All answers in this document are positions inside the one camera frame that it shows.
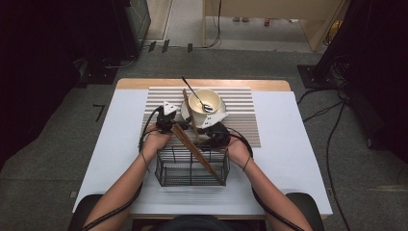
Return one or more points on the person's left hand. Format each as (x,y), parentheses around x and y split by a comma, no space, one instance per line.
(155,141)

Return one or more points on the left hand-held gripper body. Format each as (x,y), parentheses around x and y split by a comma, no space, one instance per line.
(165,122)

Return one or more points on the metal spoon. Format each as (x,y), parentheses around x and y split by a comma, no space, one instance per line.
(196,95)

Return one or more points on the wrist hair band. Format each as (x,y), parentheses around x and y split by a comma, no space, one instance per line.
(145,160)
(247,163)

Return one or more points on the person's dark clothing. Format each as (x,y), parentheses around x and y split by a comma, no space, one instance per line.
(202,224)

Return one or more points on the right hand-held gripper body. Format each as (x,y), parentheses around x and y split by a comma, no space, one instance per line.
(216,136)

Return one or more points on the cream ceramic bowl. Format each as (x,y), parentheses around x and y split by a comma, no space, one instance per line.
(210,96)

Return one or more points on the yellow object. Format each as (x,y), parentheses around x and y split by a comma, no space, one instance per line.
(335,30)

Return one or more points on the right wrist hair band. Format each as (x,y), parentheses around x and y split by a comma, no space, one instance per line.
(247,163)

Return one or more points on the striped placemat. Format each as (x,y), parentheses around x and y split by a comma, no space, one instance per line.
(240,102)

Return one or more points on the white table sheet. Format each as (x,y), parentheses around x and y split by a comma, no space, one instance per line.
(288,154)

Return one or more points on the left wrist hair band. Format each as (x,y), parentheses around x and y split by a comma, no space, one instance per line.
(145,160)

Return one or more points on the black stand base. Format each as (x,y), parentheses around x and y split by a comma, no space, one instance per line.
(312,77)

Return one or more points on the single brown wooden chopstick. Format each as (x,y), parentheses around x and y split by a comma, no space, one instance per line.
(190,109)

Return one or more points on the bundle of brown chopsticks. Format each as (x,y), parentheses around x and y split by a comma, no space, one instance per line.
(198,154)

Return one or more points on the person's right hand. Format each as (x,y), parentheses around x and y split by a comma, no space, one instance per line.
(239,150)

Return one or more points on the black equipment cabinet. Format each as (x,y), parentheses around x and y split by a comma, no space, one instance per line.
(134,25)

